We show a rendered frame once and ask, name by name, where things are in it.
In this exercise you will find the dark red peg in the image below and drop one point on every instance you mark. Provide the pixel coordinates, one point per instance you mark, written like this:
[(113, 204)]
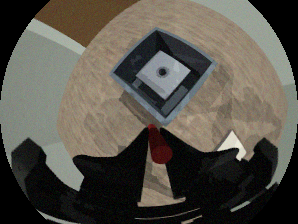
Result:
[(159, 149)]

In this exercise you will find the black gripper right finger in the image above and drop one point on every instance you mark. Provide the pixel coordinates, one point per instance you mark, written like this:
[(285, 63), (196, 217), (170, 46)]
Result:
[(188, 165)]

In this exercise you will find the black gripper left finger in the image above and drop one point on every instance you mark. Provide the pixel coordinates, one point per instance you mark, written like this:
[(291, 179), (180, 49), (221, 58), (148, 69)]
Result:
[(127, 168)]

